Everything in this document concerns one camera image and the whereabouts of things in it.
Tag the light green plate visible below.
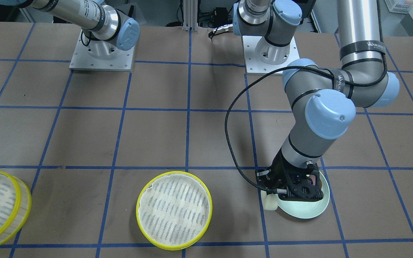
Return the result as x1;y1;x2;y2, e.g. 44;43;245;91
261;168;330;220

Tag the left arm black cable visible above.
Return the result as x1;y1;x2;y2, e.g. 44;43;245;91
224;66;388;194

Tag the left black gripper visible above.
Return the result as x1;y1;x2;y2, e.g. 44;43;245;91
256;151;324;201

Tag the white steamed bun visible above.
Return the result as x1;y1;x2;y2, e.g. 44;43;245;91
261;193;279;211

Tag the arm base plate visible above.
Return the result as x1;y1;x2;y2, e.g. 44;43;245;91
242;36;300;75
69;31;136;72

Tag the black electronics box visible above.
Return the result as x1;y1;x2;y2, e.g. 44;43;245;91
212;7;232;27

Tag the aluminium frame post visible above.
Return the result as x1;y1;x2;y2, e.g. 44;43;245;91
182;0;199;34

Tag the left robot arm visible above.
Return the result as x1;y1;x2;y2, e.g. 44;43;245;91
230;0;400;202

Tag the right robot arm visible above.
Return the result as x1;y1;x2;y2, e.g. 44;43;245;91
0;0;140;59

